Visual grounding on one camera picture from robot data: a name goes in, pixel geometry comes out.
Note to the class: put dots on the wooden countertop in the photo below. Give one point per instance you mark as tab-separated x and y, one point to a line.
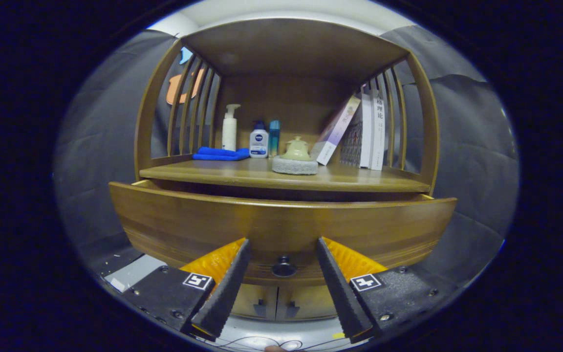
242	172

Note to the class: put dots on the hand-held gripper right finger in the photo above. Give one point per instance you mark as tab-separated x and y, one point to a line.
340	293

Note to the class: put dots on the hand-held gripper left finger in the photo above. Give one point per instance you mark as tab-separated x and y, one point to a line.
225	293

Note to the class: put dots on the clear blue bottle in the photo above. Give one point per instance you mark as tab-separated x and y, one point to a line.
274	137

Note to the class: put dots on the dark patterned book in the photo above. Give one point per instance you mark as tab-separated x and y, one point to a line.
352	144

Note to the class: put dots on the white pump bottle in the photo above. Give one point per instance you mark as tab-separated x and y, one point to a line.
229	134

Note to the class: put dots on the wooden cabinet door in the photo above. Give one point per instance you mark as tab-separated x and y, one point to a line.
252	298
311	300

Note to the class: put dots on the wooden drawer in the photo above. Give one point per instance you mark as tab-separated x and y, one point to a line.
203	220

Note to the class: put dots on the blue folded cloth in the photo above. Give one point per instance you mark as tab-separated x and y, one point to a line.
218	154

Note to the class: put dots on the white blue lotion bottle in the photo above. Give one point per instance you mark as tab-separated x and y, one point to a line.
259	144

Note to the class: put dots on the white book black lettering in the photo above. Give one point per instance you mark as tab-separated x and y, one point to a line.
379	132

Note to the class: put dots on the wooden cabinet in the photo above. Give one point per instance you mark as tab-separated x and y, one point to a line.
291	49

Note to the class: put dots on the purple white book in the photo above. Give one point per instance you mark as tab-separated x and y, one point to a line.
335	132

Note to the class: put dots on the dark round drawer knob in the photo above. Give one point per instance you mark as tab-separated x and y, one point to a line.
284	269

